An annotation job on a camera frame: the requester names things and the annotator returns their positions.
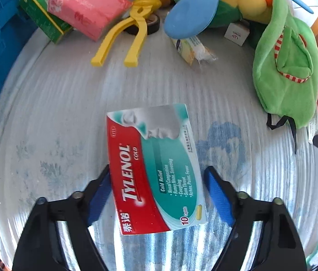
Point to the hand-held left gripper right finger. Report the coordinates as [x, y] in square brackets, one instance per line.
[218, 194]

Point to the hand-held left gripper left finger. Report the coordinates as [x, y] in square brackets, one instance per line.
[98, 200]

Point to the red teal medicine box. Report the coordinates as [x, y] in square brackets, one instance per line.
[153, 175]

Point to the green plush bag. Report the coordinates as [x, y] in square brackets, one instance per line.
[288, 76]

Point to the white floral tablecloth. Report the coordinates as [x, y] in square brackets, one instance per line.
[63, 104]

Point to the small white red box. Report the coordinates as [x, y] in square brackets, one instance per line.
[236, 34]

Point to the yellow white packet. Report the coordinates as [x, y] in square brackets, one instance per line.
[190, 49]

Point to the green yellow plush toy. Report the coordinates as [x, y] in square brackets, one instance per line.
[249, 2]

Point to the yellow duck plastic tongs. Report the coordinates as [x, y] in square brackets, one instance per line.
[139, 25]

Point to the black tape roll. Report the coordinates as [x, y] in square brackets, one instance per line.
[154, 22]

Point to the blue plastic shoehorn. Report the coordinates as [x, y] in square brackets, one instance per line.
[192, 11]

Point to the pink floral tissue pack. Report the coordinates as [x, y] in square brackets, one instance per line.
[88, 2]

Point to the dark green box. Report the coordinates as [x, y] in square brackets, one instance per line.
[35, 5]

